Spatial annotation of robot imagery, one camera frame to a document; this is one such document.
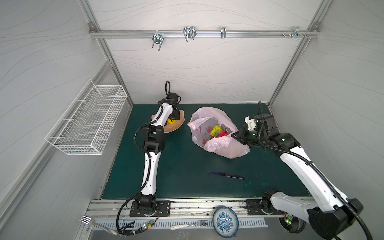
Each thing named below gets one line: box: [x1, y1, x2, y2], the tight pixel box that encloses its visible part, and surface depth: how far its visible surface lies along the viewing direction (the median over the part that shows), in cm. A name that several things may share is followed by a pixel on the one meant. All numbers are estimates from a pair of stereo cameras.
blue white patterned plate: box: [212, 206, 240, 239], surface depth 70 cm
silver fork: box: [79, 216, 117, 236], surface depth 70 cm
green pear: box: [210, 124, 223, 136], surface depth 102 cm
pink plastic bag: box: [187, 107, 250, 159], surface depth 88 cm
